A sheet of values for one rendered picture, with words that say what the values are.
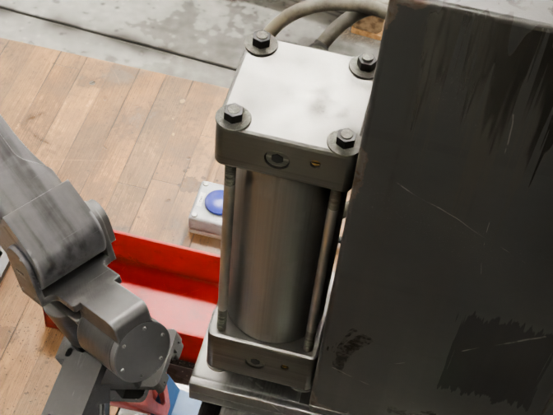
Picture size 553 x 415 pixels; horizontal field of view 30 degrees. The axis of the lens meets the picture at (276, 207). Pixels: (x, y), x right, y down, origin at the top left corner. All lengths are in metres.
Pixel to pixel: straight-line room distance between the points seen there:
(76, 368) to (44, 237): 0.14
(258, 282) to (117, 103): 0.79
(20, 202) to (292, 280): 0.26
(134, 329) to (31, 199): 0.14
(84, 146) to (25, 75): 0.17
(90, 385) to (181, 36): 2.10
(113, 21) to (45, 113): 1.53
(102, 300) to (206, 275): 0.42
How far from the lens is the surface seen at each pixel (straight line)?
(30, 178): 0.90
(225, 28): 2.99
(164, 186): 1.40
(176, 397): 1.10
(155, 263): 1.30
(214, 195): 1.34
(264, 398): 0.89
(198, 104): 1.50
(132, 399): 1.00
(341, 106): 0.65
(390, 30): 0.52
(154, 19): 3.02
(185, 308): 1.27
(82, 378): 0.95
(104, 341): 0.88
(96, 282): 0.90
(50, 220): 0.89
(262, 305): 0.77
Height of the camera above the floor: 1.96
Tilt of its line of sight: 51 degrees down
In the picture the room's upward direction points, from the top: 6 degrees clockwise
